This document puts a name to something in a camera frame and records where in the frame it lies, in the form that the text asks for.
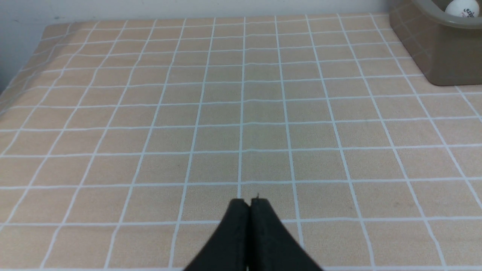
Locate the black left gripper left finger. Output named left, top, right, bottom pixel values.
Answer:
left=184, top=199, right=250, bottom=271

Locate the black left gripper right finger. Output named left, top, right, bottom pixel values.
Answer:
left=248, top=198, right=322, bottom=271

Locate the olive green plastic bin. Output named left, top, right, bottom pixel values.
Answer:
left=389, top=0, right=482, bottom=86

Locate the white ball with logo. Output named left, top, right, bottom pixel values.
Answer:
left=444, top=0, right=480, bottom=18

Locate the checkered peach tablecloth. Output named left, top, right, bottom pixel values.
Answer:
left=0, top=14, right=482, bottom=271

